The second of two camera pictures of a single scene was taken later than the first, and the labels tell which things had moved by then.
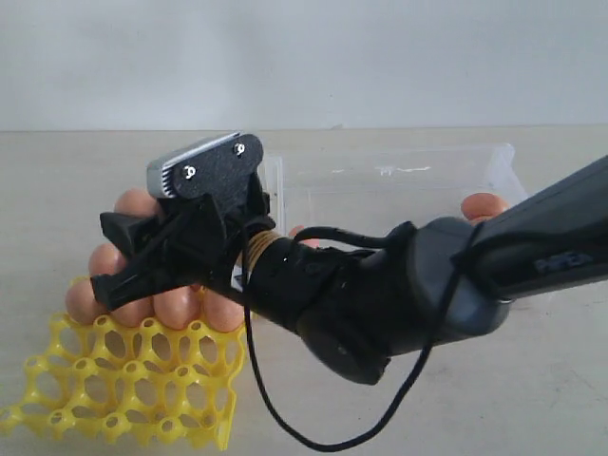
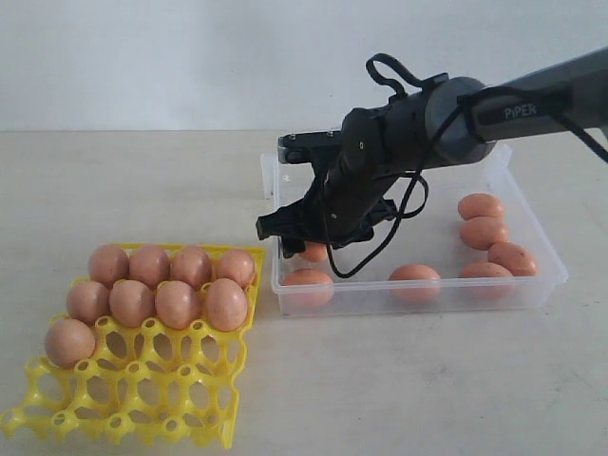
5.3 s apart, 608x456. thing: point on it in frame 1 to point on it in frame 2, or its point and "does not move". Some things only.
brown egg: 136,201 to 67,342
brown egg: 106,259 does not move
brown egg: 81,302 does not move
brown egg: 133,314 does not move
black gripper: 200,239 to 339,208
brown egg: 178,307 does not move
